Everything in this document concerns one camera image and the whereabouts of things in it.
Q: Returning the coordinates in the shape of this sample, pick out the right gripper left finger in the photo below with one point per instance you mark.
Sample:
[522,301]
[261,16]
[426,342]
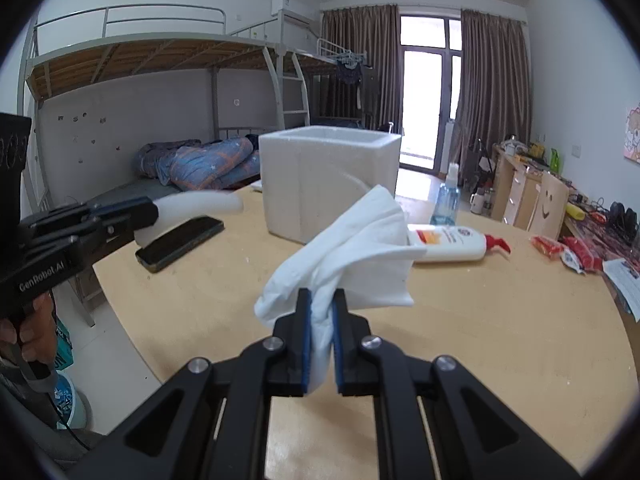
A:
[210,420]

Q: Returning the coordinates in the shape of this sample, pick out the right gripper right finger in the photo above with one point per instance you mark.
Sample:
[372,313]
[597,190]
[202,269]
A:
[434,419]

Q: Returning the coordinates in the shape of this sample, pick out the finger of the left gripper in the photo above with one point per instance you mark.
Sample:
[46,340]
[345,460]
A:
[113,235]
[141,211]

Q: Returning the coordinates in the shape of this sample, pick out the white tissue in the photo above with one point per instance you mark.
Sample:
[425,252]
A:
[365,251]

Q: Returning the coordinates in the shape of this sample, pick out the person's left hand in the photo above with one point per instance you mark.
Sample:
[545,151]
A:
[37,333]

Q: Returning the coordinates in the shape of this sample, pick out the black smartphone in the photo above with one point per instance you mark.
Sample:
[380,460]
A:
[178,242]

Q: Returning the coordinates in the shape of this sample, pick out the blue orange quilt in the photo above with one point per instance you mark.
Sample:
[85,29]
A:
[192,165]

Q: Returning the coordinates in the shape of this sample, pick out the white remote control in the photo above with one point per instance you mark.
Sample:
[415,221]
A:
[256,186]

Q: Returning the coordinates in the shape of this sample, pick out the metal bunk bed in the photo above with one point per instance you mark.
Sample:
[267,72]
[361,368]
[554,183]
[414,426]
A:
[100,83]

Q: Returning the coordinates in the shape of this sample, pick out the white lotion pump bottle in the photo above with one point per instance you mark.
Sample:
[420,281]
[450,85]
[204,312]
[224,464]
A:
[445,244]

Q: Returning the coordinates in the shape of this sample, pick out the white styrofoam box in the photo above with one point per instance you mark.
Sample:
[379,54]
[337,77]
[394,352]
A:
[311,175]

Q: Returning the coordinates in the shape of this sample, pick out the orange snack packet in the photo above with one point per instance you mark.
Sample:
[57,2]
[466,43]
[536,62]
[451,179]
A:
[546,246]

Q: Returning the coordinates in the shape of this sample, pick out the red snack packet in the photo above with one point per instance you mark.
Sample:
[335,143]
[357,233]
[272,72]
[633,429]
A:
[588,259]

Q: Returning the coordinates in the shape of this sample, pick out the white printed paper sheet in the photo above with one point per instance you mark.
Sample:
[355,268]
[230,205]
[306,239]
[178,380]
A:
[625,278]

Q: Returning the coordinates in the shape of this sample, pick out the wooden smiley chair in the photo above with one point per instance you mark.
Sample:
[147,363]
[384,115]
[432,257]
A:
[549,212]

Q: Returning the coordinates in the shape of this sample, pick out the wooden drawer desk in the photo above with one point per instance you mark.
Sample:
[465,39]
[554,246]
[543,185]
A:
[516,188]

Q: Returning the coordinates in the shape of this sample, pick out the white air conditioner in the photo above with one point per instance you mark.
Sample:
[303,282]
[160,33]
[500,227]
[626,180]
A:
[294,9]

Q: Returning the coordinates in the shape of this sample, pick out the brown left curtain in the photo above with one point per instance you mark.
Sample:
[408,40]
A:
[368,80]

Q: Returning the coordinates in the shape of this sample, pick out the brown curtain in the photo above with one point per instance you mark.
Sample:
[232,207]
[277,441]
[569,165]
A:
[495,101]
[368,80]

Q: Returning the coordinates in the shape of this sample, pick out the brown right curtain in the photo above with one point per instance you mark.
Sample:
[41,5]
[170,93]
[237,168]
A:
[495,101]

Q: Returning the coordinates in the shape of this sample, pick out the glass balcony door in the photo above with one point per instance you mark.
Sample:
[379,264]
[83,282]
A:
[431,51]

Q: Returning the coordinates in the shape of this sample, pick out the pink cartoon wall picture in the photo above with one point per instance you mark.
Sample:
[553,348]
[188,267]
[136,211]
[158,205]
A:
[632,137]

